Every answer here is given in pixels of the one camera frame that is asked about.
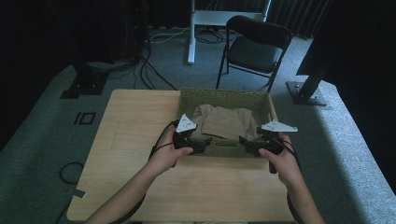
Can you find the grey tape piece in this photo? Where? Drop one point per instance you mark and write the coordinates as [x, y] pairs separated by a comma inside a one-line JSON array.
[[79, 193]]

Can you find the white metal desk frame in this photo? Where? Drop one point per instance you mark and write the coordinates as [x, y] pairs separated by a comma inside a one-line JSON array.
[[214, 17]]

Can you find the black floor tape marks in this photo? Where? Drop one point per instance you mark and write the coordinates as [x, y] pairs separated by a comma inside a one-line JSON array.
[[84, 118]]

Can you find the black folding chair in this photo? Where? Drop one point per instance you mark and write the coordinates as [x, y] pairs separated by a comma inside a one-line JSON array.
[[255, 53]]

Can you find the person's left hand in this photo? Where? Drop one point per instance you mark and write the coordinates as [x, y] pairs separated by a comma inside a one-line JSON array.
[[166, 155]]

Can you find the khaki pants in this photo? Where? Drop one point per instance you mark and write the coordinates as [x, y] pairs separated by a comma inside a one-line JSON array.
[[225, 123]]

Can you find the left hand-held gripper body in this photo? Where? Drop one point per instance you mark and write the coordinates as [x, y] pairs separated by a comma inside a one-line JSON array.
[[183, 140]]

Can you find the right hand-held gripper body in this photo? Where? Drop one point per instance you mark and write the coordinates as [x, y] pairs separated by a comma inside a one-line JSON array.
[[271, 143]]

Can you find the grey stand base right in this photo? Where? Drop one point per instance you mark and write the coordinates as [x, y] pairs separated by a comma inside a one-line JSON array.
[[306, 91]]

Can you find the black equipment tower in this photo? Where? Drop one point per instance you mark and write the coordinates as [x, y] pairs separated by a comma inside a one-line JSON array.
[[137, 28]]

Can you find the dark curtain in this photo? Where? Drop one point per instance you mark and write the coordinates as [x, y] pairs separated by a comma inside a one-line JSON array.
[[299, 15]]

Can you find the person's right hand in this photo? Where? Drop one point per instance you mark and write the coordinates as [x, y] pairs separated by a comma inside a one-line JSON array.
[[285, 165]]

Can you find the green woven basket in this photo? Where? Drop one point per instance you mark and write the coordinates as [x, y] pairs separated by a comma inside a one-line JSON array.
[[224, 96]]

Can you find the black stand base left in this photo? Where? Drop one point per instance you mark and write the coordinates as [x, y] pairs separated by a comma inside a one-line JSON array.
[[85, 85]]

